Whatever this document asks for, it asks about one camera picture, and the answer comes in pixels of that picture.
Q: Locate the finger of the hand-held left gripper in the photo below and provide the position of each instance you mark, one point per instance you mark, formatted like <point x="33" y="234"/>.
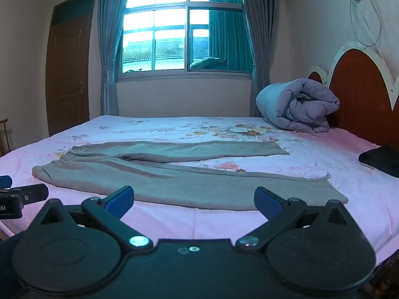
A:
<point x="4" y="181"/>
<point x="32" y="193"/>

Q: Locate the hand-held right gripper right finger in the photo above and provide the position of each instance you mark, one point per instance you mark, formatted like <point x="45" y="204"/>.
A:
<point x="267" y="200"/>

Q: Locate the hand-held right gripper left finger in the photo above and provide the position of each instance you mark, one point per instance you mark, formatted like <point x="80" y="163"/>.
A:
<point x="121" y="200"/>

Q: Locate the grey pants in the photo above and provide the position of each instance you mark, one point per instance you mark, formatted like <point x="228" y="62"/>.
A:
<point x="174" y="180"/>

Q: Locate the wooden chair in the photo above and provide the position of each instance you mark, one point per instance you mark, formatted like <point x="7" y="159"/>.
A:
<point x="4" y="137"/>

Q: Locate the bed with floral pink sheet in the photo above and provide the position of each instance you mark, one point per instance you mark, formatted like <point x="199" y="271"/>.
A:
<point x="311" y="158"/>

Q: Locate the rolled lilac quilt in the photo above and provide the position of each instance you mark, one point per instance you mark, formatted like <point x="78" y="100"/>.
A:
<point x="299" y="106"/>

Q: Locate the dark cloth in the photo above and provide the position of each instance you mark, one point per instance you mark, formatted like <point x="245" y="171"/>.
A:
<point x="382" y="160"/>

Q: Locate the brown wooden door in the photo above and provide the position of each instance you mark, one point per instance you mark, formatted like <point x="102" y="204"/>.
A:
<point x="68" y="68"/>

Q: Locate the red wooden headboard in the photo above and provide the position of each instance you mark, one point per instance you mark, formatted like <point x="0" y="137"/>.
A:
<point x="361" y="93"/>

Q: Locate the grey bundle outside window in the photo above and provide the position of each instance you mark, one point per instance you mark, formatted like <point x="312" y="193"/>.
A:
<point x="207" y="63"/>

